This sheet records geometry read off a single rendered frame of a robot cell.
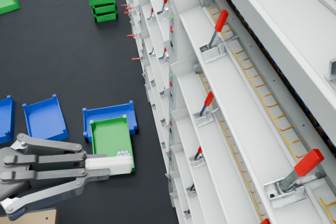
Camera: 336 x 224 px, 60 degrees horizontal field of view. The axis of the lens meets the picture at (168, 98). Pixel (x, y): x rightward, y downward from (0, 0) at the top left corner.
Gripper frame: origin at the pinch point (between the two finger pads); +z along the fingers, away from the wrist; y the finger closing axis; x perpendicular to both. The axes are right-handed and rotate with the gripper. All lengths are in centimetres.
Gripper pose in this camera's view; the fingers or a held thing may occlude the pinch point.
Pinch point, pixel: (108, 166)
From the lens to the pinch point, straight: 47.3
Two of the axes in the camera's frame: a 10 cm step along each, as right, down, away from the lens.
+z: 9.6, -0.1, 3.0
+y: 2.1, 7.2, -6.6
